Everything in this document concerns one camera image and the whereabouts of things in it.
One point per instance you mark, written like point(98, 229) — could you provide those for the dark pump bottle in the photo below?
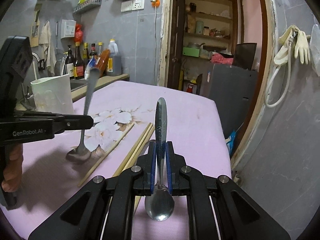
point(69, 63)

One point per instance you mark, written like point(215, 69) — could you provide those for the cream rubber glove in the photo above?
point(282, 48)
point(302, 47)

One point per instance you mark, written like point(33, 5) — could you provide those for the dark wooden door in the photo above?
point(176, 42)

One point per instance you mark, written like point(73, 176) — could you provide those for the green box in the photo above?
point(191, 52)

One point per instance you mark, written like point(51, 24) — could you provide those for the white wall box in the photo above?
point(68, 28)

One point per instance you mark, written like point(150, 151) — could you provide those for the white wall socket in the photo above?
point(138, 4)

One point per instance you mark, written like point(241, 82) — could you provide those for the black monitor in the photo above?
point(246, 55)

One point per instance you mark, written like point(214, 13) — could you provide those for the beige towel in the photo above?
point(46, 40)

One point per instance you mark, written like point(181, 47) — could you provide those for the kitchen cleaver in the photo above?
point(37, 15)

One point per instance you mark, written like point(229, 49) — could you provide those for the green canister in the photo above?
point(199, 27)

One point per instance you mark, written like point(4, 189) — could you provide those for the metal spoon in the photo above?
point(88, 97)
point(160, 120)

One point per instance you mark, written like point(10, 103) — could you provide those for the white utensil holder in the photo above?
point(53, 92)

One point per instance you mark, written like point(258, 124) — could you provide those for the clear plastic bag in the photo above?
point(315, 50)

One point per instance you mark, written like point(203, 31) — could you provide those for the white wall switch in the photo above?
point(126, 6)

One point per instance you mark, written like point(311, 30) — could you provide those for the pink cloth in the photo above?
point(221, 58)

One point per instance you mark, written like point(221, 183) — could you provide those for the beige kitchen counter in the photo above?
point(111, 80)

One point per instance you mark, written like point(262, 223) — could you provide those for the orange wall plug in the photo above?
point(155, 2)

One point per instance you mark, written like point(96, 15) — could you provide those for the pink floral tablecloth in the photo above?
point(180, 120)

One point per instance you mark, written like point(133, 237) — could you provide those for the pale chopstick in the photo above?
point(35, 70)

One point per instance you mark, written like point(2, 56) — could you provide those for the chrome faucet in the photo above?
point(35, 55)

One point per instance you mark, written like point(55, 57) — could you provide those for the brown door frame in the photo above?
point(262, 42)

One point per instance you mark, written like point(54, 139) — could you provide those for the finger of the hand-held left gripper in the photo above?
point(77, 123)

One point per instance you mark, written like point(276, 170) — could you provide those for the wooden cutting board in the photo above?
point(35, 36)

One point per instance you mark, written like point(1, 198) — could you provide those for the grey refrigerator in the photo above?
point(230, 97)

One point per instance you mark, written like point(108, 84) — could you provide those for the blue packet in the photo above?
point(231, 141)

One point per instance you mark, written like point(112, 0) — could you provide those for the blue white bag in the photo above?
point(89, 66)

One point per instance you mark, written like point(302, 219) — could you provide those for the white jar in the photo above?
point(206, 31)

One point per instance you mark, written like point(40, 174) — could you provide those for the grey wall basket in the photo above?
point(87, 5)

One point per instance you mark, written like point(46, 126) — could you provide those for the orange brown packet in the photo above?
point(104, 60)

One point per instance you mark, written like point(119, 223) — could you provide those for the red cap sauce bottle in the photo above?
point(93, 51)

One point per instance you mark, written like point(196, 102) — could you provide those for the cooking oil jug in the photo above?
point(114, 62)

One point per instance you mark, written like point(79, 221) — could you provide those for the metal strainer ladle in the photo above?
point(58, 55)

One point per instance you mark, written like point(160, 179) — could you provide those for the person's left hand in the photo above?
point(12, 163)

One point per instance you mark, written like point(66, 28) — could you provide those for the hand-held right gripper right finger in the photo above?
point(168, 167)

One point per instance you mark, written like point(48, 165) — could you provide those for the wooden shelf unit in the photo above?
point(212, 17)

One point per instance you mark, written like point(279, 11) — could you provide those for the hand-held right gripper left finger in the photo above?
point(153, 166)

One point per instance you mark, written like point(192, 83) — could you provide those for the worn white door frame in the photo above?
point(163, 30)

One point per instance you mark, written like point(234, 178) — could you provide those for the small metal pot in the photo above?
point(196, 45)

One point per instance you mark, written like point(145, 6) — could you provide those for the white red printed bag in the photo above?
point(190, 87)

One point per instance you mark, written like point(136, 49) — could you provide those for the dark red label sauce bottle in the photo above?
point(78, 66)

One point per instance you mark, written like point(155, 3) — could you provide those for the red plastic bag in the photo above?
point(78, 32)

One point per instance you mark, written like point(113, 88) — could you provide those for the clear yellow cap bottle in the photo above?
point(100, 47)

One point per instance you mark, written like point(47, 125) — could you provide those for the yellow cap sauce bottle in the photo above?
point(85, 51)

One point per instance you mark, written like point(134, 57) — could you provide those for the metal sink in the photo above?
point(78, 84)

